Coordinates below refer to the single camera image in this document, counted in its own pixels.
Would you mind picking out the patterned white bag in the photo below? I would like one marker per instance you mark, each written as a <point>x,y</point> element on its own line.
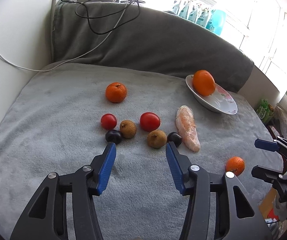
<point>286,125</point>

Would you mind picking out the mandarin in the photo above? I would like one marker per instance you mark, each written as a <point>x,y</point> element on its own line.
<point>234,165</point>
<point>116,93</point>

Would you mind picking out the red tomato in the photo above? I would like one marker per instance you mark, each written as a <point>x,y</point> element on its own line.
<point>108,121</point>
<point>149,121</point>

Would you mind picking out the blue plastic container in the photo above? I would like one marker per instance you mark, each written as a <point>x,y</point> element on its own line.
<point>220,22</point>

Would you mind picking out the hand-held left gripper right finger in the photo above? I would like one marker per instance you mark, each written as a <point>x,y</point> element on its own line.
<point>174,166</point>

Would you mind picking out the dark plum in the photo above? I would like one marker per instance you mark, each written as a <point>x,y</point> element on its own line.
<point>174,138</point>
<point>113,136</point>

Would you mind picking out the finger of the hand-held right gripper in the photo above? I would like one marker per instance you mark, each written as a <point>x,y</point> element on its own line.
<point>264,144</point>
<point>263,172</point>

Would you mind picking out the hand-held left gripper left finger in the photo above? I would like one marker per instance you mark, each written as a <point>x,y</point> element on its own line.
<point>107,165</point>

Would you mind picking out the green packet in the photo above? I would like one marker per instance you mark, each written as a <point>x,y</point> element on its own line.
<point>264,110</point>

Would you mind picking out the brown longan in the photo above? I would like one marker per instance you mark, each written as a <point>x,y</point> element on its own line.
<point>128,129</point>
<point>156,139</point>

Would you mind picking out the floral white plate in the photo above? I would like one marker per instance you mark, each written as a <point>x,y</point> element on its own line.
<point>221,101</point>

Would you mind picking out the large orange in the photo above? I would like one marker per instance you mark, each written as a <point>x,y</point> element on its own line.
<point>203,82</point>

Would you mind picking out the teal refill pouch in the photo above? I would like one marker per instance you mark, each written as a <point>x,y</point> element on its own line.
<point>203,15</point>
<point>176,3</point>
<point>184,7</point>
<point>193,11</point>
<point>211,20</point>

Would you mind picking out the peeled pomelo segment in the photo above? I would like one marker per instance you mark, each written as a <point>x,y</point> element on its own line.
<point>187,127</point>

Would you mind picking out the grey pillow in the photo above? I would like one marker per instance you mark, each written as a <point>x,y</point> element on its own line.
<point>158,42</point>

